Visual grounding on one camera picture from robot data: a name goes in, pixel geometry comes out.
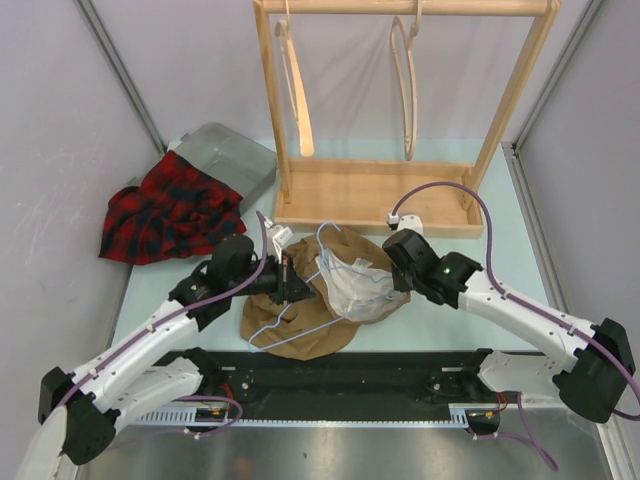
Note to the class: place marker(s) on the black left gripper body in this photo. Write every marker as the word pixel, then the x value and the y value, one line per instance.
pixel 272 282

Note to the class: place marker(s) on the wooden hanger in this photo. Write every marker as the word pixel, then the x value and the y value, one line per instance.
pixel 295 84
pixel 401 44

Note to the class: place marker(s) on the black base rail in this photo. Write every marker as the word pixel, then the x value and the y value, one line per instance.
pixel 349 387

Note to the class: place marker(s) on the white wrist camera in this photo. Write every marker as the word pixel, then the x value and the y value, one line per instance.
pixel 277 238
pixel 409 221

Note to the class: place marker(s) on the red plaid cloth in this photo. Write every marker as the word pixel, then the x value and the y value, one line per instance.
pixel 176 212

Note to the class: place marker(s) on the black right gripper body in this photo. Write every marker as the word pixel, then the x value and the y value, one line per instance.
pixel 403 280

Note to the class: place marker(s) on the left aluminium frame post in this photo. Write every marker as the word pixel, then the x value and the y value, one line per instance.
pixel 98 30

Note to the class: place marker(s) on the right wooden hanger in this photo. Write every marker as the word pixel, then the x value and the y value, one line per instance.
pixel 401 44

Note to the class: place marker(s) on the grey aluminium frame post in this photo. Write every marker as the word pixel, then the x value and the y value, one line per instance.
pixel 584 14

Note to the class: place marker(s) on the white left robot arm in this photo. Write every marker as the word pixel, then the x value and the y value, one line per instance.
pixel 102 396

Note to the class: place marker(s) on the brown skirt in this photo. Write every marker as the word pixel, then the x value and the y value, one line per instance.
pixel 295 330

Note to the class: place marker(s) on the white slotted cable duct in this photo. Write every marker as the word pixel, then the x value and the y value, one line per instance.
pixel 196 416

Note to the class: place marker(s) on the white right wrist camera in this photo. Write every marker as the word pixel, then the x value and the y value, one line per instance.
pixel 409 221

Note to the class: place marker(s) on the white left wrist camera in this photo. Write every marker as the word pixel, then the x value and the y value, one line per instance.
pixel 277 238

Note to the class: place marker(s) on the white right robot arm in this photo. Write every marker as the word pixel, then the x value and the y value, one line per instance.
pixel 585 365

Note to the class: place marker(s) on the left wooden hanger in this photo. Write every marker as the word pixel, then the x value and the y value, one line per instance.
pixel 295 84

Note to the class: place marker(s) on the grey plastic bin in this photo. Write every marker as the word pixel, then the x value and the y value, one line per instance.
pixel 244 165

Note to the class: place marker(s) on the wooden clothes rack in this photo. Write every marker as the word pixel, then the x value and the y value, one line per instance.
pixel 360 193

